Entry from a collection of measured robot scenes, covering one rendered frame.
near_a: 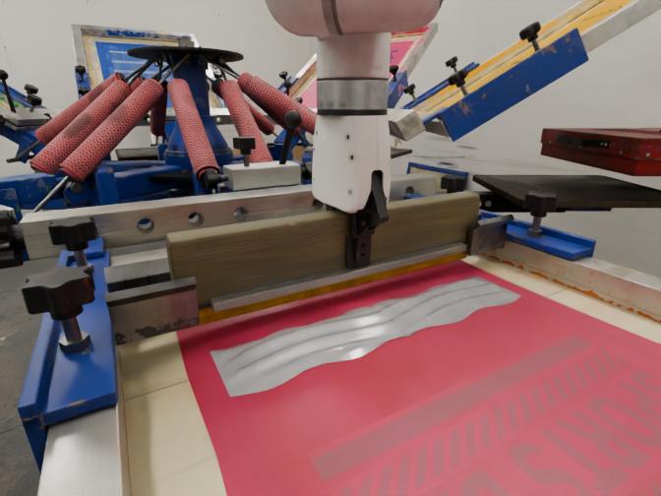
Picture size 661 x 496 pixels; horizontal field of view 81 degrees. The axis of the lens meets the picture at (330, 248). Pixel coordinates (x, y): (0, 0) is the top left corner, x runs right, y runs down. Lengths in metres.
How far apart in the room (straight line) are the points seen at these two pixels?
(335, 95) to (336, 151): 0.05
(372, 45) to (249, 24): 4.42
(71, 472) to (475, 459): 0.24
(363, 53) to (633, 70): 2.13
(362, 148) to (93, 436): 0.31
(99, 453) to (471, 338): 0.32
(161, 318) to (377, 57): 0.31
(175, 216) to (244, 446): 0.38
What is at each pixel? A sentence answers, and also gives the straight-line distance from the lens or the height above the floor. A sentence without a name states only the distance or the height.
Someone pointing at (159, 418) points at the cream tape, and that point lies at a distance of 0.34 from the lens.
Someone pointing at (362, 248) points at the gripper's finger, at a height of 1.02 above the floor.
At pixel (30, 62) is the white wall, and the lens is 4.53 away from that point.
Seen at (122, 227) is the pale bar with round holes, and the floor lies 1.02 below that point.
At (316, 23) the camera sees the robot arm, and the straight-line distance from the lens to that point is 0.35.
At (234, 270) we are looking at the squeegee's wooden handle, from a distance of 0.40.
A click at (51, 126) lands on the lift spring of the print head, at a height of 1.12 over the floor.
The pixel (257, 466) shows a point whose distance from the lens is 0.29.
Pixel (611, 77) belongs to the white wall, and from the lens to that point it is 2.50.
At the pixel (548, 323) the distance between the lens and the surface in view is 0.48.
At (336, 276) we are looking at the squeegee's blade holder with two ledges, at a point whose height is 0.99.
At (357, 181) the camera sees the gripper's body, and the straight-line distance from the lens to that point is 0.39.
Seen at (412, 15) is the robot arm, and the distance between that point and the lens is 0.34.
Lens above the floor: 1.17
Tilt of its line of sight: 20 degrees down
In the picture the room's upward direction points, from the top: straight up
